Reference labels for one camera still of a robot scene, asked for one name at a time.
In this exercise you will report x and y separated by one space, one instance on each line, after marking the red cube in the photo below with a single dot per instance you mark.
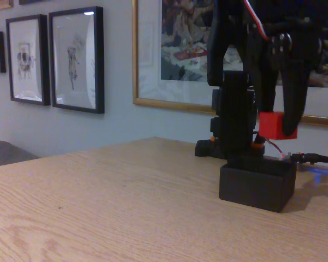
270 125

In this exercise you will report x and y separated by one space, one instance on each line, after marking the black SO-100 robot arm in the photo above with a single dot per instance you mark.
235 109

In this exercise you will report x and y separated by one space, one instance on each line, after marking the black box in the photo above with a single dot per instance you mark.
251 188

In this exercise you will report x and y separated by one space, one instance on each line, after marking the orange black table clamp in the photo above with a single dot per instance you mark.
258 144

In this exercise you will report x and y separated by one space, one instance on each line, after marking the large gold-framed painting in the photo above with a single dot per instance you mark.
153 54

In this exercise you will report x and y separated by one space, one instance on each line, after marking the black-framed figure drawing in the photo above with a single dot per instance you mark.
68 90

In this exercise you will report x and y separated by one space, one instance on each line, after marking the black-framed sketch with square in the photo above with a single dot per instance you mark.
24 84

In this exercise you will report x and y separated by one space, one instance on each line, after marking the grey upholstered chair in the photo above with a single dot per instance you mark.
5 152

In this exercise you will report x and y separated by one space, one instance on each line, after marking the dark picture frame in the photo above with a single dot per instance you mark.
32 1

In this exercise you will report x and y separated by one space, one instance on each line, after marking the gold picture frame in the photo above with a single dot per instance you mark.
0 5

